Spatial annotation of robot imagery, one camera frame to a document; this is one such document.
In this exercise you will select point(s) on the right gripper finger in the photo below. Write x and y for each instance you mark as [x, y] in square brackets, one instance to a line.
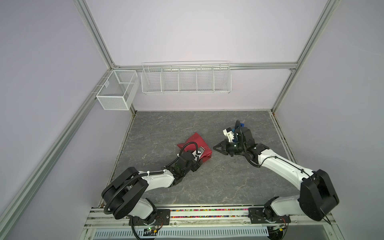
[222, 151]
[220, 146]

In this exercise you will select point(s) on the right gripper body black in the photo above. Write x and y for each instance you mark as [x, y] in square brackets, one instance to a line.
[234, 148]

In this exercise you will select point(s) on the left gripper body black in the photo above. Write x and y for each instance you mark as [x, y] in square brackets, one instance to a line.
[187, 170]

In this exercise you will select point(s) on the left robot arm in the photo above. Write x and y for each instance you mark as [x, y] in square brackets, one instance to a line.
[124, 196]

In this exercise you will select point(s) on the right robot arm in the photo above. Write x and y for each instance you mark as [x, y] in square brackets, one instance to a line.
[317, 195]

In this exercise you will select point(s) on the blue tape dispenser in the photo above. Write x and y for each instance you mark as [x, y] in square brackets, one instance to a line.
[238, 128]

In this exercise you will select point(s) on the small white mesh basket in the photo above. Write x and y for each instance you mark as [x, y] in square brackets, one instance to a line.
[118, 91]

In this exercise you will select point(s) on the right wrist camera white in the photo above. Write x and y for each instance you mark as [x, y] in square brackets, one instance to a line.
[231, 135]

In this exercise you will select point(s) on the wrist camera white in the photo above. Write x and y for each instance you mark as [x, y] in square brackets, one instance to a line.
[231, 135]
[198, 154]

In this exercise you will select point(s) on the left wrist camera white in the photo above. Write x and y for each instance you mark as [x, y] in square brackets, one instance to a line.
[198, 154]

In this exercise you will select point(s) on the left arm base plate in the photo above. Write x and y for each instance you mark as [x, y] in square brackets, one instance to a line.
[157, 218]

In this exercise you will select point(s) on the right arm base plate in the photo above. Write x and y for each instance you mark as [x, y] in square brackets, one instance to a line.
[261, 215]

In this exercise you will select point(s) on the long white wire basket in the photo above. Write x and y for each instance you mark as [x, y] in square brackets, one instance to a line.
[186, 77]

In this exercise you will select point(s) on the white slotted cable duct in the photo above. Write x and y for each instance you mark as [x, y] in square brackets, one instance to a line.
[183, 233]

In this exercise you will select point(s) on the aluminium front rail frame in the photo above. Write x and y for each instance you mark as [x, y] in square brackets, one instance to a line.
[300, 228]

